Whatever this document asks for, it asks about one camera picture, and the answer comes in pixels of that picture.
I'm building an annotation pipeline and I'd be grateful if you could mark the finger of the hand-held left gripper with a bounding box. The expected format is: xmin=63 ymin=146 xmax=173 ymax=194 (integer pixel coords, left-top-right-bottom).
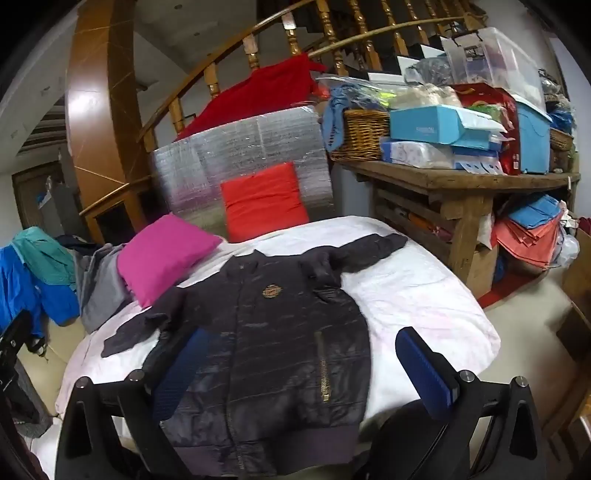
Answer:
xmin=0 ymin=309 xmax=34 ymax=370

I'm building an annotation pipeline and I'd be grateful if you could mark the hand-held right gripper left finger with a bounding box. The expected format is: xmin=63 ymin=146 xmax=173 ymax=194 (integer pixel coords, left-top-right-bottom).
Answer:
xmin=55 ymin=328 xmax=211 ymax=480

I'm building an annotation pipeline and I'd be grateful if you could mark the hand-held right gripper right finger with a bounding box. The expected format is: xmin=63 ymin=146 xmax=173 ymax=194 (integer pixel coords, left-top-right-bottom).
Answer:
xmin=396 ymin=326 xmax=548 ymax=480

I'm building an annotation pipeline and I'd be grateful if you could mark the black quilted jacket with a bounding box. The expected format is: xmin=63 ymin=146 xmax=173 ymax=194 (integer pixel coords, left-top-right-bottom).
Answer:
xmin=102 ymin=233 xmax=409 ymax=476

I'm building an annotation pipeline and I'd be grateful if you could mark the blue jacket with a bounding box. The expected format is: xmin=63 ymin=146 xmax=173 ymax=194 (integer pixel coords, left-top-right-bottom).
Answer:
xmin=0 ymin=244 xmax=80 ymax=342

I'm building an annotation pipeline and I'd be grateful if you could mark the white blanket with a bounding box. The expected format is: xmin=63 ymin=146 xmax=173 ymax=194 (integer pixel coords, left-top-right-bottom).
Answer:
xmin=55 ymin=216 xmax=502 ymax=480

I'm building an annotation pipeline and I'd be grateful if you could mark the teal jacket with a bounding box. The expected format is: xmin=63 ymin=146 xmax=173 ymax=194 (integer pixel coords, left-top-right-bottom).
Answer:
xmin=11 ymin=227 xmax=77 ymax=294

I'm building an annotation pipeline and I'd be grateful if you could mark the grey hoodie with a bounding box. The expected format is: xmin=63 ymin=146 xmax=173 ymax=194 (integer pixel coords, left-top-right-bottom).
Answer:
xmin=74 ymin=244 xmax=132 ymax=333

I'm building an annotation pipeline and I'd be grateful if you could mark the pink pillow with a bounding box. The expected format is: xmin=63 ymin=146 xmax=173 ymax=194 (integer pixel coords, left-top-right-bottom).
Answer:
xmin=116 ymin=215 xmax=223 ymax=309

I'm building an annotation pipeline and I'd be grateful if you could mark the stack of coral bags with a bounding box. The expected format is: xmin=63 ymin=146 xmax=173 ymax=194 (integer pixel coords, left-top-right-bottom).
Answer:
xmin=490 ymin=194 xmax=566 ymax=278

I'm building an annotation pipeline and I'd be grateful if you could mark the cardboard box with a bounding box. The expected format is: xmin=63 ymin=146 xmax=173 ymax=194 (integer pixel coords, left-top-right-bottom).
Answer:
xmin=561 ymin=228 xmax=591 ymax=315

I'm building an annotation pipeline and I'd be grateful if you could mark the orange-red pillow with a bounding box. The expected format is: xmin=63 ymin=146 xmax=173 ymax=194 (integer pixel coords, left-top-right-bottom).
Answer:
xmin=220 ymin=161 xmax=310 ymax=244

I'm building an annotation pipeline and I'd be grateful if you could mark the wooden table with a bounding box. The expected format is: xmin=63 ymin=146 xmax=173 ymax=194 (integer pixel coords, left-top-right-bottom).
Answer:
xmin=335 ymin=159 xmax=581 ymax=298

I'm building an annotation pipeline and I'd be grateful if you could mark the white printed pack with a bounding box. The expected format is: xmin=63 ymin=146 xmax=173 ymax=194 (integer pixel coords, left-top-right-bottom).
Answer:
xmin=381 ymin=138 xmax=455 ymax=169

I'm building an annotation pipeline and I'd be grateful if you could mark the silver foil insulation mat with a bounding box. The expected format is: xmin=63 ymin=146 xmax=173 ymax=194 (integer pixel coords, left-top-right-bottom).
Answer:
xmin=150 ymin=105 xmax=335 ymax=234

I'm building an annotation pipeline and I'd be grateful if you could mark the wooden column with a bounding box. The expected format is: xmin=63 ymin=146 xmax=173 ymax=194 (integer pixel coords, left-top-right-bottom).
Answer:
xmin=65 ymin=0 xmax=153 ymax=241

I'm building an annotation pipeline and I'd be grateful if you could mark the wicker basket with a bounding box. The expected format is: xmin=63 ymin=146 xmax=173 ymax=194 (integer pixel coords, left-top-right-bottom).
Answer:
xmin=329 ymin=109 xmax=392 ymax=162

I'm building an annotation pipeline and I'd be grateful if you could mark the light blue box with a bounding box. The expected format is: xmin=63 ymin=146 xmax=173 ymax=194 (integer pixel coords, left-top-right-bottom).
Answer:
xmin=389 ymin=105 xmax=506 ymax=149

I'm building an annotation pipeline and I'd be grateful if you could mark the blue plastic bin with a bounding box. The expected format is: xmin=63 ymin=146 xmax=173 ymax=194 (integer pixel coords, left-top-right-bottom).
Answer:
xmin=515 ymin=102 xmax=552 ymax=175

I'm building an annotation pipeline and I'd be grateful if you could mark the red bag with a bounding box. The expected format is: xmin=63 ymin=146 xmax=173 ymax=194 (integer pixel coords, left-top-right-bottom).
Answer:
xmin=450 ymin=83 xmax=522 ymax=175

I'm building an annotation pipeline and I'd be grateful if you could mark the blue cloth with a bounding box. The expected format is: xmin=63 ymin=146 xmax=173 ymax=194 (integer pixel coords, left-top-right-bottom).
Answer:
xmin=321 ymin=85 xmax=352 ymax=151

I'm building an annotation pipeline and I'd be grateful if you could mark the red cloth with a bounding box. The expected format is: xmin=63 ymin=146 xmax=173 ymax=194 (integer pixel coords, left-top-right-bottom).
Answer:
xmin=175 ymin=53 xmax=326 ymax=141

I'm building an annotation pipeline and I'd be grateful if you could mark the clear plastic storage box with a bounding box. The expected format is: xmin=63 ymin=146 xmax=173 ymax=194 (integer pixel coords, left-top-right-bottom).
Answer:
xmin=441 ymin=27 xmax=548 ymax=112

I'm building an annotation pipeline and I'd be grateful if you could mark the wooden stair railing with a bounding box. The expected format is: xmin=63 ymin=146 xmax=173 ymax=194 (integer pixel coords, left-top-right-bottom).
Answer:
xmin=139 ymin=0 xmax=485 ymax=153

